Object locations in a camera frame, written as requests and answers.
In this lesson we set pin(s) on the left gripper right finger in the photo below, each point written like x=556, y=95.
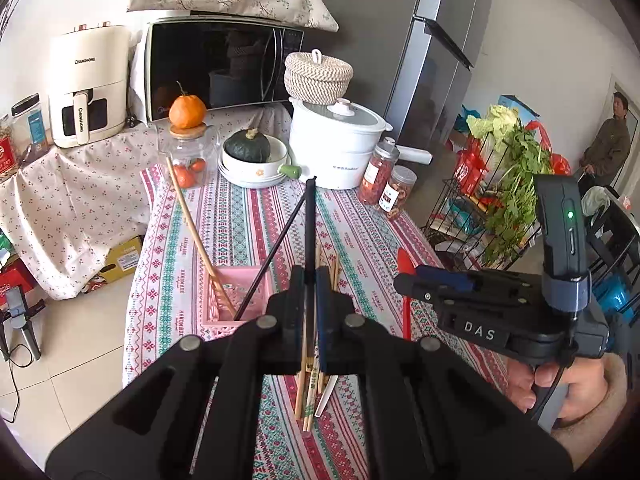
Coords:
x=426, y=413

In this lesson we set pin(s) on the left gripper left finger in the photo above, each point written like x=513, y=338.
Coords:
x=193, y=414

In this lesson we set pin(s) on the pink perforated utensil basket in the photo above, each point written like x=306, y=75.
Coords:
x=216, y=320

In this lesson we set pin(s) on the black chopstick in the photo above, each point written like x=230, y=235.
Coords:
x=310, y=230
x=251, y=291

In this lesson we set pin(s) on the white plastic spoon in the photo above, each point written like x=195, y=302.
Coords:
x=326, y=396

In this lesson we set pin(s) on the person's right hand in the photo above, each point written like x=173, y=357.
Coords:
x=594, y=386

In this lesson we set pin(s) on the patterned striped tablecloth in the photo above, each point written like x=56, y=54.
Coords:
x=238, y=228

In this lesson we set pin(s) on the green leafy vegetables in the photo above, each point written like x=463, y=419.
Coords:
x=514, y=154

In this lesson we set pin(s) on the person in background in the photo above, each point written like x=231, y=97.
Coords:
x=611, y=146

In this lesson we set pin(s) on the yellow cardboard box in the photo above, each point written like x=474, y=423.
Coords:
x=120, y=262

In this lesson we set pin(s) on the jar of dried fruit slices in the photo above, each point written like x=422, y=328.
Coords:
x=396, y=191

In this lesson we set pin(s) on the spare gripper on floor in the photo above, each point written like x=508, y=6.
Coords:
x=19, y=317

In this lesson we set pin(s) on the small dotted white cloth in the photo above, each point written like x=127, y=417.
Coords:
x=64, y=212

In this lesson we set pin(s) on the glass jar with tomatoes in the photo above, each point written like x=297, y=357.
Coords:
x=193, y=153

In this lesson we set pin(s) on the dark green pumpkin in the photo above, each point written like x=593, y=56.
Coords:
x=248, y=145

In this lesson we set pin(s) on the white electric cooking pot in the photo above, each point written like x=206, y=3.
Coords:
x=333, y=143

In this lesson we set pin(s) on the orange tangerine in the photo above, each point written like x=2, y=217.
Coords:
x=187, y=111

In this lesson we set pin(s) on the grey refrigerator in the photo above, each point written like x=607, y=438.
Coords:
x=412, y=59

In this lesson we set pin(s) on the red labelled jar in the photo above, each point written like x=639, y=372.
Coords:
x=8, y=158

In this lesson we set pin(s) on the cream air fryer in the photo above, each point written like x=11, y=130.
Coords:
x=89, y=93

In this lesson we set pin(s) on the clear container black lid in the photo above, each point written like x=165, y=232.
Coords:
x=28, y=121

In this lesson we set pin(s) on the black microwave oven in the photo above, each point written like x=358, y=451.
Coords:
x=225, y=62

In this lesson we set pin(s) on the black wire rack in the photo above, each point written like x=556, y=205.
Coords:
x=456, y=225

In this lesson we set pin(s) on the white ceramic bowl green handle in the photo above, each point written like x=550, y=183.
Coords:
x=259, y=174

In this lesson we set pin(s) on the woven rope basket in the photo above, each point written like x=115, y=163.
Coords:
x=315, y=78

